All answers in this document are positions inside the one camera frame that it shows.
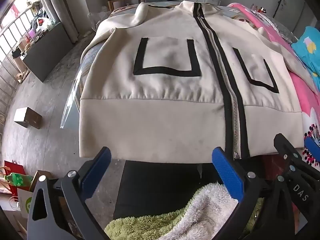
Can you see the dark low cabinet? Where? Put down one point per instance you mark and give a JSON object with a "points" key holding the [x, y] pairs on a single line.
{"points": [[47, 52]]}

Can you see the white plastic bag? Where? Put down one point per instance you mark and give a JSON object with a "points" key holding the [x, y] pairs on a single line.
{"points": [[42, 23]]}

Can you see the grey curtain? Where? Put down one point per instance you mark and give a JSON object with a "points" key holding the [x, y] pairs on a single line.
{"points": [[57, 10]]}

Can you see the cream zip jacket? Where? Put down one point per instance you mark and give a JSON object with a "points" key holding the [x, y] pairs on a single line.
{"points": [[162, 120]]}

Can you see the white window railing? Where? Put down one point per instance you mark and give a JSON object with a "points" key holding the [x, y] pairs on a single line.
{"points": [[17, 21]]}

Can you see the fluffy green-white garment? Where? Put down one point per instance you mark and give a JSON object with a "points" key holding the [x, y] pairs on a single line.
{"points": [[175, 222]]}

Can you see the green bottle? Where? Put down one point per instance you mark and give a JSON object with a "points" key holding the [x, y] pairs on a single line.
{"points": [[18, 179]]}

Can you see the red bag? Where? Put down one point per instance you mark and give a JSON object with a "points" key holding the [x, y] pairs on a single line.
{"points": [[12, 167]]}

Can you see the blue printed pillow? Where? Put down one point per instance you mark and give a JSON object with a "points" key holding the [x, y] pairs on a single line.
{"points": [[308, 52]]}

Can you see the white paper bag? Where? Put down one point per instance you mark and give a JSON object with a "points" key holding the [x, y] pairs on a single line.
{"points": [[25, 202]]}

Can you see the open brown cardboard box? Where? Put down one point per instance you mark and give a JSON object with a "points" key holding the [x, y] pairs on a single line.
{"points": [[37, 176]]}

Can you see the clear plastic table cover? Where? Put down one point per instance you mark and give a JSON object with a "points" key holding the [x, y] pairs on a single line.
{"points": [[71, 100]]}

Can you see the white wardrobe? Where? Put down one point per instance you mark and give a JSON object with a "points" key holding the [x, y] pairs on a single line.
{"points": [[292, 2]]}

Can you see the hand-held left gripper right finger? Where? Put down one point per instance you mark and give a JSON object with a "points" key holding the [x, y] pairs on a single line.
{"points": [[227, 175]]}

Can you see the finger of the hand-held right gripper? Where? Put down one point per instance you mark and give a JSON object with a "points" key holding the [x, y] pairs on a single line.
{"points": [[313, 146], [287, 150]]}

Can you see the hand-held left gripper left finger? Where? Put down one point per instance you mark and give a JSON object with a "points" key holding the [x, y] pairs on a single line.
{"points": [[100, 166]]}

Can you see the pink floral blanket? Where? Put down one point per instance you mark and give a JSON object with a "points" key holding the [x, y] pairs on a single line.
{"points": [[306, 102]]}

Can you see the closed cardboard box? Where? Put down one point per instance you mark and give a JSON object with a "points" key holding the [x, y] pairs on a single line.
{"points": [[27, 117]]}

